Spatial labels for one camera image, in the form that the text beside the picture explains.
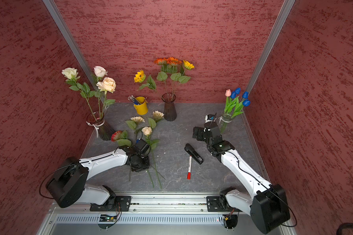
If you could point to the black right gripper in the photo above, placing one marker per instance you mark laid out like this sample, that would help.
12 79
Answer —
200 131

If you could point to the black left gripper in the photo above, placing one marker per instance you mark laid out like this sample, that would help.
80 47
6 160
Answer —
146 165

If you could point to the pink tulip bud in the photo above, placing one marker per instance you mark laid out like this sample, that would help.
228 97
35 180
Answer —
228 96

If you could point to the blue tulip flower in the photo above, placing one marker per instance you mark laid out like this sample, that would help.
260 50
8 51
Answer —
231 106
244 97
236 114
235 97

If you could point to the yellow sunflower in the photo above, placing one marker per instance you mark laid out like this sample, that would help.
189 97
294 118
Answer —
186 66
145 81

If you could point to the orange gerbera flower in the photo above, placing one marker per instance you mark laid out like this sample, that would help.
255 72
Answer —
162 75
171 65

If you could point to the pale pink rose flower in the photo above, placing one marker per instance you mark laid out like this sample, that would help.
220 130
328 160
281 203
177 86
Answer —
107 85

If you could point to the white rose flower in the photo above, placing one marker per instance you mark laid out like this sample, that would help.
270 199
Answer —
72 77

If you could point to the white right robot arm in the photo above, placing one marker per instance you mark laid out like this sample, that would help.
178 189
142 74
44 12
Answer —
264 202

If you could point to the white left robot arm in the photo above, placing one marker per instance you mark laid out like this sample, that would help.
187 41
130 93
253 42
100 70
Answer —
68 184

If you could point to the black stapler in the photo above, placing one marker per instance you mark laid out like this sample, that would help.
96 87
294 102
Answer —
192 152

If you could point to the red gerbera flower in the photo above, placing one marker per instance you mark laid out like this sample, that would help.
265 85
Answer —
121 138

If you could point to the clear glass vase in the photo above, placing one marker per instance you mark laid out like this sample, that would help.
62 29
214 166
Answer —
224 121

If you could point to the dark ribbed glass vase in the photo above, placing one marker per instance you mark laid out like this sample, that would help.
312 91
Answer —
170 113

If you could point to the red capped white marker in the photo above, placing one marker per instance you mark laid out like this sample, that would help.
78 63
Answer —
189 168

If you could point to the yellow metal pen bucket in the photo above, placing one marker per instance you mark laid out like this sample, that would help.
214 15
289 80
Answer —
141 108

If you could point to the red glass vase with ribbon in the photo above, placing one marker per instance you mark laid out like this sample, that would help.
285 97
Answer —
103 129

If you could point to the pens in bucket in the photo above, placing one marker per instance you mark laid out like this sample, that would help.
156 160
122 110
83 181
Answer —
134 100

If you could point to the aluminium corner profile left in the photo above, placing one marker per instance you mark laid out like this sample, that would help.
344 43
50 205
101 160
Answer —
63 28

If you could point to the aluminium corner profile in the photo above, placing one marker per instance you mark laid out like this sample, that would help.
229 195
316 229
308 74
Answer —
63 28
275 31

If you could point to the aluminium corner profile right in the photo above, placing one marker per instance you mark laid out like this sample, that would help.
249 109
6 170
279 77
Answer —
275 31

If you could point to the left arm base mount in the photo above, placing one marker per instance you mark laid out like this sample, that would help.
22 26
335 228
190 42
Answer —
115 204

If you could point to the aluminium front rail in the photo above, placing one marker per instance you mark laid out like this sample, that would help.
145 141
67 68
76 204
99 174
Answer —
164 203

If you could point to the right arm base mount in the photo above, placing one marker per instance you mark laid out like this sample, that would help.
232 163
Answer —
214 204

